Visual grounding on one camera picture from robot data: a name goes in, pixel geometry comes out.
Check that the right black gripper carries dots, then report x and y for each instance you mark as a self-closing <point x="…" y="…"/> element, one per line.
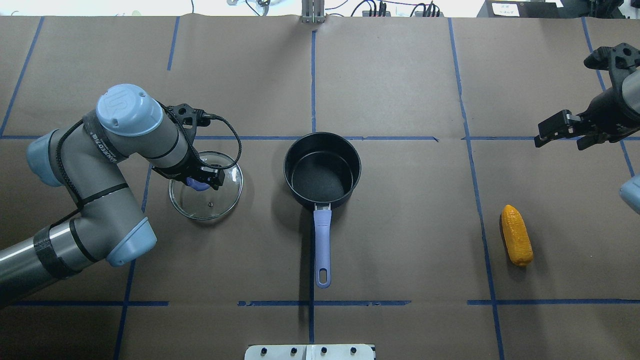
<point x="606" y="111"/>

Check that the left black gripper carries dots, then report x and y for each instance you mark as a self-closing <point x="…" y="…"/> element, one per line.
<point x="186" y="169"/>

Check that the glass pot lid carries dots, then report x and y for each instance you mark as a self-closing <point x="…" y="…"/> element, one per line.
<point x="202" y="204"/>

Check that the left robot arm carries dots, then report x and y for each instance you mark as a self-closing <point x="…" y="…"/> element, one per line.
<point x="108" y="223"/>

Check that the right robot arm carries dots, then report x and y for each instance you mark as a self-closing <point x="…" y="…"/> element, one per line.
<point x="630" y="95"/>

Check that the yellow corn cob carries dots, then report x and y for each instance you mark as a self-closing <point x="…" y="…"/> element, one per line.
<point x="515" y="237"/>

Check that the black power box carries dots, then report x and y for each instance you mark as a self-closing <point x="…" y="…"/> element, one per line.
<point x="518" y="9"/>

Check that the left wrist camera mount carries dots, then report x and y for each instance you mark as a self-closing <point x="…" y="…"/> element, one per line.
<point x="189" y="117"/>

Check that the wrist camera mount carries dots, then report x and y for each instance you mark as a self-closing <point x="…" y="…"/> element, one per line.
<point x="619" y="61"/>
<point x="189" y="117"/>

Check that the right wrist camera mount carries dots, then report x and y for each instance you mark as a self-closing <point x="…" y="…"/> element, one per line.
<point x="619" y="61"/>

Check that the blue saucepan with handle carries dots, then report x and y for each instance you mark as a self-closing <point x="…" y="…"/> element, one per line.
<point x="322" y="170"/>

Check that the aluminium frame post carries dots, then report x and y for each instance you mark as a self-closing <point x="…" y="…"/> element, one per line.
<point x="313" y="12"/>

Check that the white pillar mount base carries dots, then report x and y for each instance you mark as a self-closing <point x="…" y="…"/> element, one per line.
<point x="356" y="351"/>

